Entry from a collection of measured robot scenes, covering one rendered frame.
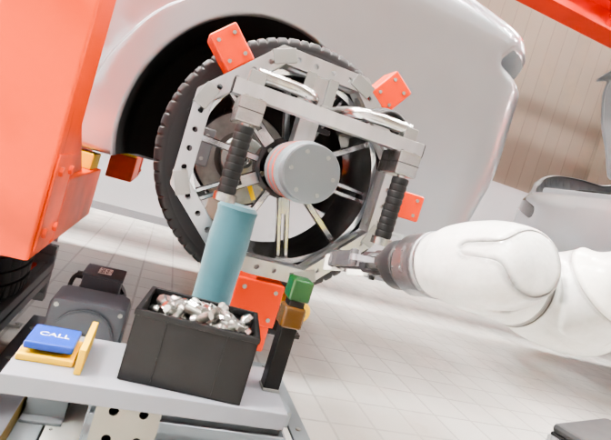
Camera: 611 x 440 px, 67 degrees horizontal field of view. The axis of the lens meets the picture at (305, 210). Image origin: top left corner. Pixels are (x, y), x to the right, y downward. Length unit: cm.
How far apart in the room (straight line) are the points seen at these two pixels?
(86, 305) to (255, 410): 58
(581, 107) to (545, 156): 82
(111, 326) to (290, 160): 61
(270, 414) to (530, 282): 48
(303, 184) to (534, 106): 591
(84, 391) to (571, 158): 683
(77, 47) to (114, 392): 63
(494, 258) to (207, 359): 47
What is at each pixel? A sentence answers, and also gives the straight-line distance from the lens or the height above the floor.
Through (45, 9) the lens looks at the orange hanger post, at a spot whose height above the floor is 99.
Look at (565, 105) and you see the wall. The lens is 710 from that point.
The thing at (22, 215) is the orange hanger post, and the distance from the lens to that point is 105.
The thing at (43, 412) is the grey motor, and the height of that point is 10.
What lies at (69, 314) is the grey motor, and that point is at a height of 37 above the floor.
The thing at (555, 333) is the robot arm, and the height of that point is 74.
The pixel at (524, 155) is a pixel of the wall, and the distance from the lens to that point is 667.
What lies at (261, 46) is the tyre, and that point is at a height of 112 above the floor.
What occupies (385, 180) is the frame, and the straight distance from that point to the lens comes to 120.
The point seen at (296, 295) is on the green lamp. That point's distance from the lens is 83.
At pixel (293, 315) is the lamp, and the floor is 60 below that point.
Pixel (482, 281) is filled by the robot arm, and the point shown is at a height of 78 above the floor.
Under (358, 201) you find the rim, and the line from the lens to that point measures 129.
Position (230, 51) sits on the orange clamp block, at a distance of 111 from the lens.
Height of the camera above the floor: 82
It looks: 3 degrees down
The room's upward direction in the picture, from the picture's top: 17 degrees clockwise
